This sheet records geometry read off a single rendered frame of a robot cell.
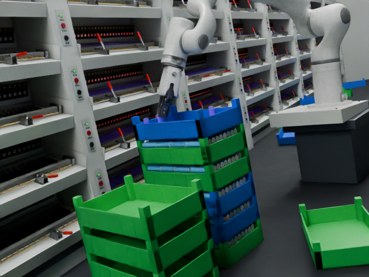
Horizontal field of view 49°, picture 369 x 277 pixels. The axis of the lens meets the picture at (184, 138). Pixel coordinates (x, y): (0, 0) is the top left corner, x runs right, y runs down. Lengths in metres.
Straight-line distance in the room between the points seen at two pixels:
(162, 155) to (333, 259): 0.57
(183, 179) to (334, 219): 0.55
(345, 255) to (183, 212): 0.46
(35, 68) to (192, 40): 0.52
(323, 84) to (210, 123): 0.80
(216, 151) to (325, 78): 0.81
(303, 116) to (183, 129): 0.69
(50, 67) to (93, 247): 0.64
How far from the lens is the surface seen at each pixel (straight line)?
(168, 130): 1.23
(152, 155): 1.32
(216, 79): 2.41
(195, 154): 1.18
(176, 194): 1.12
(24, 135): 1.36
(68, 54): 1.52
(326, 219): 1.48
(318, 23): 1.86
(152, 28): 2.08
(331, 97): 1.86
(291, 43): 3.97
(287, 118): 1.78
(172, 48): 1.37
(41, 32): 1.55
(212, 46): 2.44
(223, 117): 1.22
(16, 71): 1.38
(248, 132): 2.73
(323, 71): 1.86
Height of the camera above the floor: 0.60
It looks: 9 degrees down
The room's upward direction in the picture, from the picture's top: 11 degrees counter-clockwise
